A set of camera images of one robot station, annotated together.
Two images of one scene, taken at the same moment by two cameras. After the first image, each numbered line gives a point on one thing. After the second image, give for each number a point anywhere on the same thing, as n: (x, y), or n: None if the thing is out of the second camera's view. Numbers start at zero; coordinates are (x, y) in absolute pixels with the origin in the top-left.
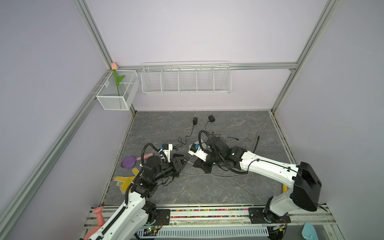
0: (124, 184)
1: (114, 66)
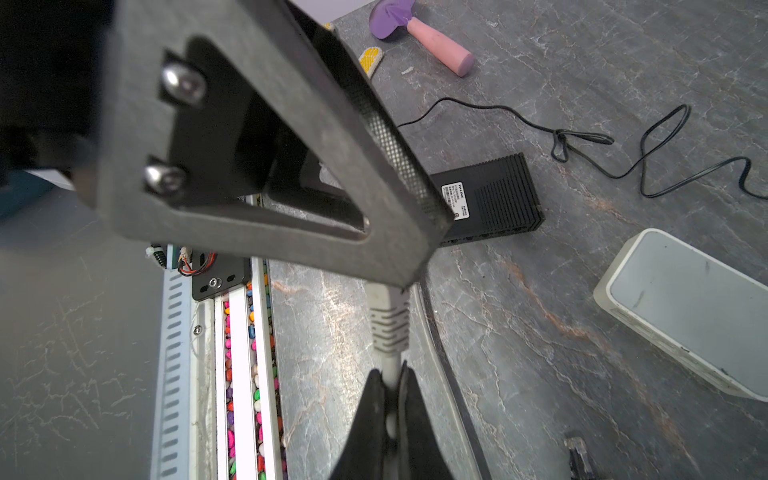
0: (369, 59)
1: None
